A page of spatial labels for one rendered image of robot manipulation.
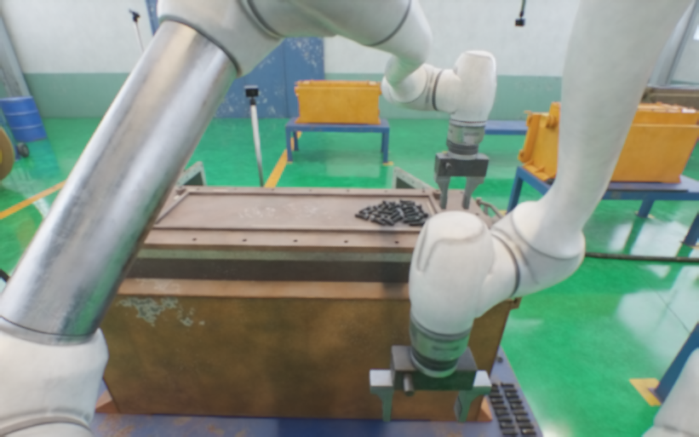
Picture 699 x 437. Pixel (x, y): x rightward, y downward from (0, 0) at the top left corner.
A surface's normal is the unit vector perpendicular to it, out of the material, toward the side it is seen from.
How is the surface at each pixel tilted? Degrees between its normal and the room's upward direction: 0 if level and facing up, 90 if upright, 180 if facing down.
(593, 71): 124
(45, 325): 74
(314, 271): 90
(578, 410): 0
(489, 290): 87
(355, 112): 90
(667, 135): 90
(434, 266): 80
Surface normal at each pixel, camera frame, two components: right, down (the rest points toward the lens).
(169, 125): 0.69, 0.19
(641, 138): 0.00, 0.46
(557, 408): 0.01, -0.89
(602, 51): -0.63, 0.72
